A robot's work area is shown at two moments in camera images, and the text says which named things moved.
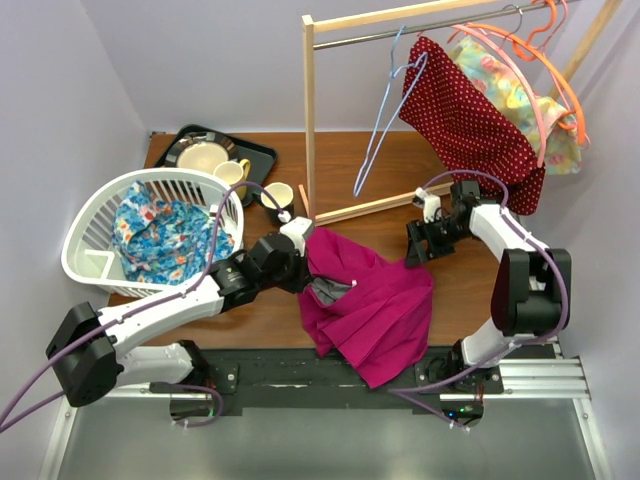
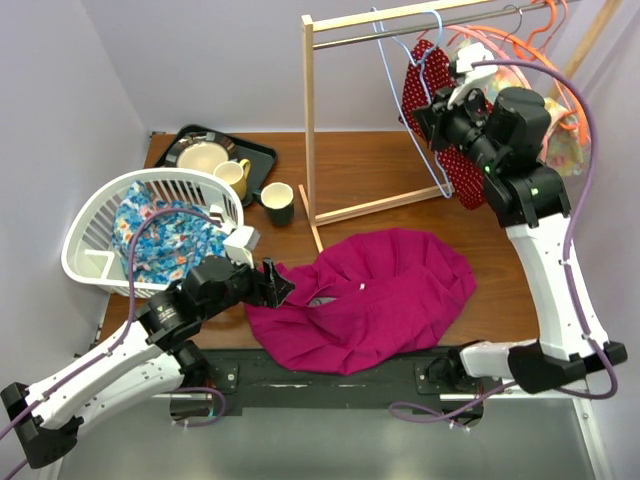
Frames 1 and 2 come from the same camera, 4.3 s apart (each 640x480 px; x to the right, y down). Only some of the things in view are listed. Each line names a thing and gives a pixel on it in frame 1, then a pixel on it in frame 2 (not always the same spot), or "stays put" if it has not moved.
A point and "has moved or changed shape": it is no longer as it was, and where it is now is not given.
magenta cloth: (374, 316) has moved or changed shape
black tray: (261, 158) stays put
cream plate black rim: (201, 151) stays put
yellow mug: (232, 173) stays put
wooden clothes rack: (314, 23) stays put
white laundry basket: (89, 248) stays put
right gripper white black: (416, 254) -> (436, 115)
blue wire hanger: (364, 175) -> (419, 61)
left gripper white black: (302, 277) -> (272, 287)
